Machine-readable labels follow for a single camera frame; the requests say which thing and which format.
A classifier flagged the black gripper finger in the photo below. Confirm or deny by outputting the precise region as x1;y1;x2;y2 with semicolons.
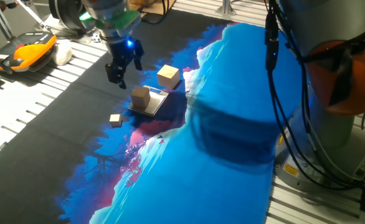
133;39;145;72
105;62;128;90

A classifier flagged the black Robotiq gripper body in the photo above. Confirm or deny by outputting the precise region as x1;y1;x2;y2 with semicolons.
106;34;140;68

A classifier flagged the medium wooden cube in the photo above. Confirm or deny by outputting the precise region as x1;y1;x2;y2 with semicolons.
130;85;152;110

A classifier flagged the silver flat kitchen scale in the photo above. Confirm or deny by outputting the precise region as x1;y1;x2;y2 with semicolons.
127;85;170;118

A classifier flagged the white rounded object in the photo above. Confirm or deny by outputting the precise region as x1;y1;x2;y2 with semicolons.
52;39;73;67

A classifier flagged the large wooden cube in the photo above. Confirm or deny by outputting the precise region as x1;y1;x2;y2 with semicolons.
156;64;181;90

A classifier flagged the small wooden cube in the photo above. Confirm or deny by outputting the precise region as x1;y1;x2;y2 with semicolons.
108;113;123;129

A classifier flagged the brown cardboard box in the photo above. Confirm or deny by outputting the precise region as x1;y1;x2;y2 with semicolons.
128;0;178;16

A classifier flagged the black round fan housing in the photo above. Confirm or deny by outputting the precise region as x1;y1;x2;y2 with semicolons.
48;0;88;32

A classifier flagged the orange black teach pendant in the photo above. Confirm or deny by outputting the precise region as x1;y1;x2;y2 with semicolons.
0;30;59;75

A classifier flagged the thin metal strut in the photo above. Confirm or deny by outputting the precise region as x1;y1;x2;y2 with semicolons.
15;0;60;35

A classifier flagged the blue black landscape print mat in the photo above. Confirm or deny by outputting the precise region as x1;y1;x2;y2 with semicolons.
0;9;305;224

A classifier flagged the grey aluminium post foot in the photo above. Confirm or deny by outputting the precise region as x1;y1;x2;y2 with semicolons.
215;0;237;17

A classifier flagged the grey aluminium frame post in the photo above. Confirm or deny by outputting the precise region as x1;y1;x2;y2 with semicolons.
0;0;16;42

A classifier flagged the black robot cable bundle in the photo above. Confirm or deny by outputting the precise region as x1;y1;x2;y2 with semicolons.
263;0;365;192

